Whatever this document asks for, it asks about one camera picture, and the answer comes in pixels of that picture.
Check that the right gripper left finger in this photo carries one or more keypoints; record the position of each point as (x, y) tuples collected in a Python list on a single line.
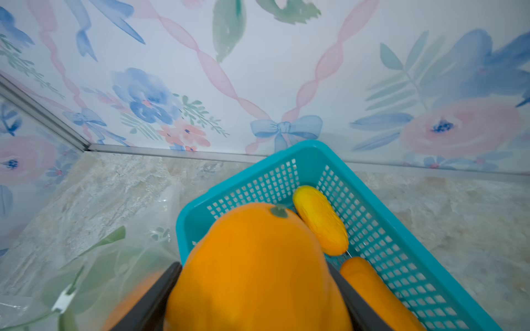
[(145, 306)]

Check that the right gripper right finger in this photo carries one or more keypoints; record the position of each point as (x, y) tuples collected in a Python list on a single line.
[(363, 317)]

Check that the clear zip-top bag green print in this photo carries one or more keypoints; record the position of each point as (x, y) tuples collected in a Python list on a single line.
[(97, 289)]

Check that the orange mango in basket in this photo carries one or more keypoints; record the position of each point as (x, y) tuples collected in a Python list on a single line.
[(365, 280)]

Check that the small yellow mango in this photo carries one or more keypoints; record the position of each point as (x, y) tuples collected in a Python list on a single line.
[(318, 214)]

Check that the teal plastic basket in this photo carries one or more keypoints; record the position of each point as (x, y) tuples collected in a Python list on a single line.
[(407, 268)]

